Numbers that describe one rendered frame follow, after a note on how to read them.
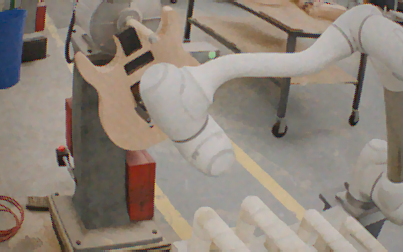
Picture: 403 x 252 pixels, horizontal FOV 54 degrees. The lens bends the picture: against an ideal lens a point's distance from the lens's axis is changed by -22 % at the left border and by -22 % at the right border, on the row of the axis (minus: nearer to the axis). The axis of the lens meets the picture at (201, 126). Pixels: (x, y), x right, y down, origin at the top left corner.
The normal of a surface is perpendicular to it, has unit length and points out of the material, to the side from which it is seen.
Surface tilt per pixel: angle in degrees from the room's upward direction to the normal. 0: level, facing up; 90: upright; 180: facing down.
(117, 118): 90
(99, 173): 90
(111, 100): 90
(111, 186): 90
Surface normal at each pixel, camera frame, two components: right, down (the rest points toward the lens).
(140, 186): 0.47, 0.45
